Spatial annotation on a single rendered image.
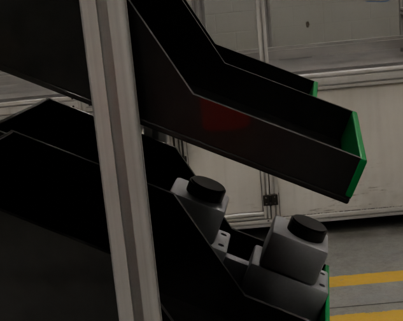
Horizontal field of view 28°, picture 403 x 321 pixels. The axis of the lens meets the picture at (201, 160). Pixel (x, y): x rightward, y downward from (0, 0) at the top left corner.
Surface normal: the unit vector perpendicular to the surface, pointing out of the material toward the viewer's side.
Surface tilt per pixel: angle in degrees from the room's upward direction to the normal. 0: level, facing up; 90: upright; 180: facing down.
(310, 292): 90
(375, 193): 90
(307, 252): 90
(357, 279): 0
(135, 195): 90
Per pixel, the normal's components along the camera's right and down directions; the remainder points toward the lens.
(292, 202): 0.00, 0.22
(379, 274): -0.09, -0.97
